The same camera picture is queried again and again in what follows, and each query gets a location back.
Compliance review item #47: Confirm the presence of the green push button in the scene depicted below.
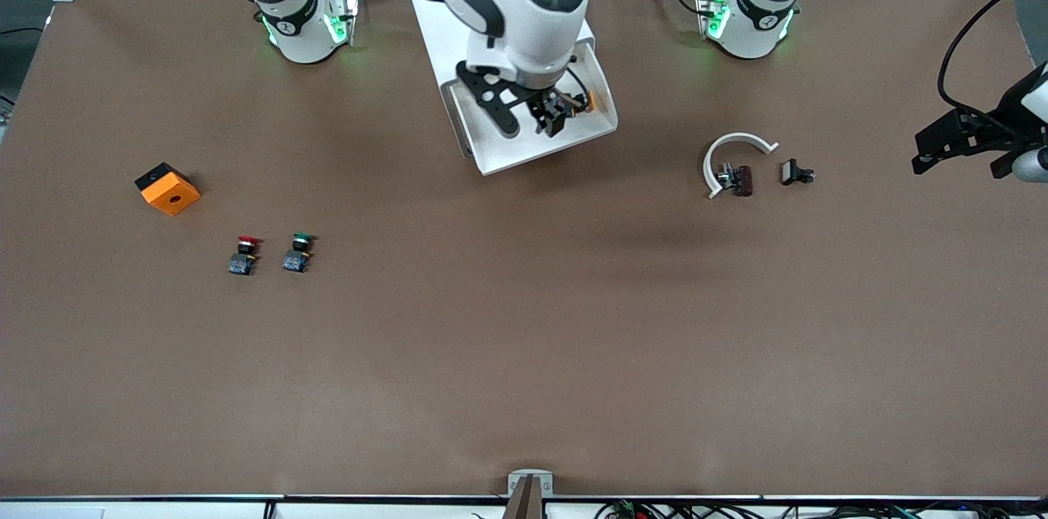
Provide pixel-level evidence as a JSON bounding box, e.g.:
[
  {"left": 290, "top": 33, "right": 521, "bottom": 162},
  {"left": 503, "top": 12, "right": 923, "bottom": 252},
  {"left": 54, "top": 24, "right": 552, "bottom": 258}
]
[{"left": 282, "top": 232, "right": 317, "bottom": 273}]

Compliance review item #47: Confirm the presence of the red push button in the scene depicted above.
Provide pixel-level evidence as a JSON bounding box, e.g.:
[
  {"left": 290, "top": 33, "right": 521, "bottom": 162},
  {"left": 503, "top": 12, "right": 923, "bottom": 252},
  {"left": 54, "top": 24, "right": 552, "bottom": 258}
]
[{"left": 228, "top": 236, "right": 263, "bottom": 276}]

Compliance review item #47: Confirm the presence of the brown-handled chrome valve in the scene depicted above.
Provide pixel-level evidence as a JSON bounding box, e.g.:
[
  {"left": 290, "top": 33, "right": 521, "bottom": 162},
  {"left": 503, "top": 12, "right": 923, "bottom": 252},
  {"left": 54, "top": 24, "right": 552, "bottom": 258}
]
[{"left": 716, "top": 163, "right": 754, "bottom": 198}]

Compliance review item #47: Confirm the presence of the white table edge rail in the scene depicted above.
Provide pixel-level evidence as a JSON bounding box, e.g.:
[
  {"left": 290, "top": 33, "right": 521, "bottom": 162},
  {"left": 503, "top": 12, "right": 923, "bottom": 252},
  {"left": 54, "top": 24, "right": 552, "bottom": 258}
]
[{"left": 0, "top": 493, "right": 1048, "bottom": 519}]

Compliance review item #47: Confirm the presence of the white box frame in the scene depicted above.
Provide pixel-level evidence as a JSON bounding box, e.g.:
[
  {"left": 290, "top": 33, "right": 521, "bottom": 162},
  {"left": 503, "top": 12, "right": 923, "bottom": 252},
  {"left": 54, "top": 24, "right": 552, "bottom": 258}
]
[{"left": 446, "top": 40, "right": 620, "bottom": 177}]

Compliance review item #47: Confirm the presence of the black camera cable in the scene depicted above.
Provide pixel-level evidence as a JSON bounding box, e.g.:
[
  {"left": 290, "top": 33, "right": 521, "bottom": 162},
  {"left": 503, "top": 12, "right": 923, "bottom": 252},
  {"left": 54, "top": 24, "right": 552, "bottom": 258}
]
[{"left": 937, "top": 0, "right": 1048, "bottom": 115}]

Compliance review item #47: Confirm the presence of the orange and black button box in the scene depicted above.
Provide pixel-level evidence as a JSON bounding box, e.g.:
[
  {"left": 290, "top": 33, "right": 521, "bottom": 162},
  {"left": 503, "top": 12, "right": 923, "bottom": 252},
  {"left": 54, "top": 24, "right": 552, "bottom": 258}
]
[{"left": 134, "top": 162, "right": 202, "bottom": 218}]

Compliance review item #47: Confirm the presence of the white curved plastic clamp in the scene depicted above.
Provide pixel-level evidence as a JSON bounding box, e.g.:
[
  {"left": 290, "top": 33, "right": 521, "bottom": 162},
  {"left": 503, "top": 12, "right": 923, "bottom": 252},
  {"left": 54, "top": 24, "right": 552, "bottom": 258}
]
[{"left": 704, "top": 132, "right": 780, "bottom": 201}]

